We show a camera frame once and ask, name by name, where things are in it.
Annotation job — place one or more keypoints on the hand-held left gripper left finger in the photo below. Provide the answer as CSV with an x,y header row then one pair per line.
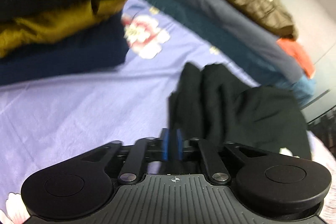
x,y
164,145

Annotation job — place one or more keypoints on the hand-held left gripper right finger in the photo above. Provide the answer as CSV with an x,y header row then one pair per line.
x,y
179,145

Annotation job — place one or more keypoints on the black hoodie with white letters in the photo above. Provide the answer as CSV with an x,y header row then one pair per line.
x,y
236,108

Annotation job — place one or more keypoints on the purple floral bedsheet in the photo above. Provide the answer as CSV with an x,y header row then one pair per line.
x,y
78,108

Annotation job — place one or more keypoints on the navy blue folded garment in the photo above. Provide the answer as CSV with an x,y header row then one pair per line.
x,y
65,56

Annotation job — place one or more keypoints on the grey bed sheet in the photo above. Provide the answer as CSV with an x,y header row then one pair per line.
x,y
199,3

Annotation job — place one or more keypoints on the black metal storage rack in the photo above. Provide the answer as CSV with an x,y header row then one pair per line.
x,y
325,119

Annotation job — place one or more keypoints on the orange cloth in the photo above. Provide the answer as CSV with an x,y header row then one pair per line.
x,y
296,53

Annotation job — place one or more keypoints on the brown puffer jacket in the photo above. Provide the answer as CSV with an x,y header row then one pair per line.
x,y
257,6

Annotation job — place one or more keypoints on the mustard yellow folded garment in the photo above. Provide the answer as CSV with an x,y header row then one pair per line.
x,y
52,27

